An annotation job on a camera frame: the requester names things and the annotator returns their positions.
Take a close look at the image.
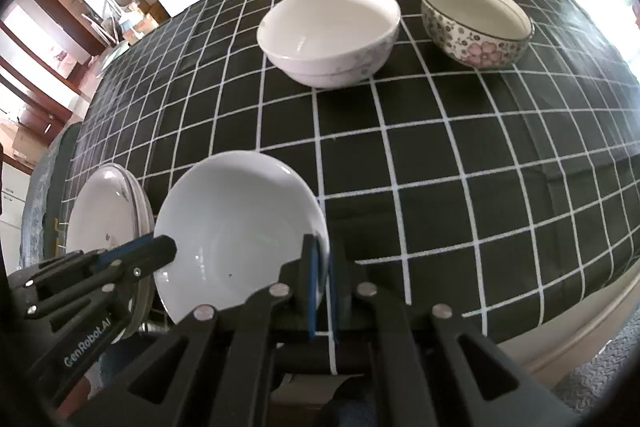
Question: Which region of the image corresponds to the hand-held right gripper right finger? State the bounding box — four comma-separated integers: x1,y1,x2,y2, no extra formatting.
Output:
329,251,581,427

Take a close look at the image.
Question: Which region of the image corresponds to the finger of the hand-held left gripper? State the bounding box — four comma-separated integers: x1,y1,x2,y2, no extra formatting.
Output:
25,268,151,324
7,234,178,303

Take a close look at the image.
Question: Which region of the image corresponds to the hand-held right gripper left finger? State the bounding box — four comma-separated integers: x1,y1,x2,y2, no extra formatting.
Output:
85,234,325,427

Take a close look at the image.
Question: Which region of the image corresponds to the plain white plate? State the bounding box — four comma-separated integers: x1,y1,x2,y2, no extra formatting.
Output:
125,172,155,344

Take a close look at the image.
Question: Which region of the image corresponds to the small white printed plate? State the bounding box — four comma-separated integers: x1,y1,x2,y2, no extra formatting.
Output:
66,163,145,258

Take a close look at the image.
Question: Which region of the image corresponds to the white bowl with red print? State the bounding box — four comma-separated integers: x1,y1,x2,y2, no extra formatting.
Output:
154,151,331,326

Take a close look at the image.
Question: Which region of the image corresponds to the chair with grey-green cover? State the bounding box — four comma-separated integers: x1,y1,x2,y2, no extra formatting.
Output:
19,121,85,269

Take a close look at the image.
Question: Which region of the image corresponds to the brown wooden door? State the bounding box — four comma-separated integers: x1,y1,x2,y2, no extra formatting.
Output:
0,57,72,158

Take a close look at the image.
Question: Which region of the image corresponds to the black checked tablecloth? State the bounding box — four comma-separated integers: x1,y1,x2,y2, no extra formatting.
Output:
62,0,640,344

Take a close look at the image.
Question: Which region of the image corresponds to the brown wooden doorway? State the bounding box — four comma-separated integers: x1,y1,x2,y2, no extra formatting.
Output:
0,0,109,64

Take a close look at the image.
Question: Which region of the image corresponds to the plain white bowl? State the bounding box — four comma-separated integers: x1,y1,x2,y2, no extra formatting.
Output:
257,0,401,89

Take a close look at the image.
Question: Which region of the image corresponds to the floral patterned bowl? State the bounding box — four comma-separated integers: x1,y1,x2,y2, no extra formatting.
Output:
420,0,535,69

